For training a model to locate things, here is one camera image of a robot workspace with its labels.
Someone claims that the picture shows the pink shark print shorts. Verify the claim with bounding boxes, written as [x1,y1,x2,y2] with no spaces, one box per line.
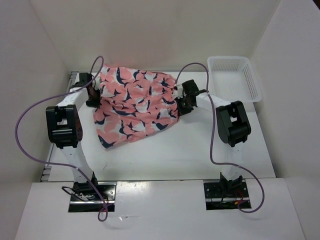
[93,65,179,149]

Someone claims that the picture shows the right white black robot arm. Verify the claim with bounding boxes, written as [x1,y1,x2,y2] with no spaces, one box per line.
[173,80,252,197]

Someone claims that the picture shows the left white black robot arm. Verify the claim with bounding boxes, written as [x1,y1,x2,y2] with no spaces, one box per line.
[45,72,100,202]

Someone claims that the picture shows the white plastic mesh basket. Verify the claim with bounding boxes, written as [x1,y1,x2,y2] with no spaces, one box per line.
[207,56,262,103]

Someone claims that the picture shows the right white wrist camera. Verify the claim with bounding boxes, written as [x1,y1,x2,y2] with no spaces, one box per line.
[172,84,184,99]

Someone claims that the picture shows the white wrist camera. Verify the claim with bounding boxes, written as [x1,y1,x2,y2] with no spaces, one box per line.
[92,78,101,91]
[172,84,184,99]

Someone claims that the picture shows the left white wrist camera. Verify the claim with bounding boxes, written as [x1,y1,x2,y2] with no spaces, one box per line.
[92,78,101,91]

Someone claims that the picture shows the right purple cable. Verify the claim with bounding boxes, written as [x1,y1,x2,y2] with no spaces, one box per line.
[174,62,266,214]

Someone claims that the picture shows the purple cable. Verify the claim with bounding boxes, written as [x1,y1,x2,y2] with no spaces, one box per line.
[15,55,111,223]
[174,62,266,214]

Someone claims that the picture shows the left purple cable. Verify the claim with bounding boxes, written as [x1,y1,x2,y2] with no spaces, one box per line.
[15,55,111,223]

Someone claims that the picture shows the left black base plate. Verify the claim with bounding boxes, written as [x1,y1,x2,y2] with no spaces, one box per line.
[61,182,117,213]

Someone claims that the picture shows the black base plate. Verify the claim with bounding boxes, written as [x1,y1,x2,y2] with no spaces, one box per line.
[61,182,117,213]
[203,180,252,211]

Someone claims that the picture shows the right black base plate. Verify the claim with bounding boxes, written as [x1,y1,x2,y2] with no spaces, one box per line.
[203,180,252,211]

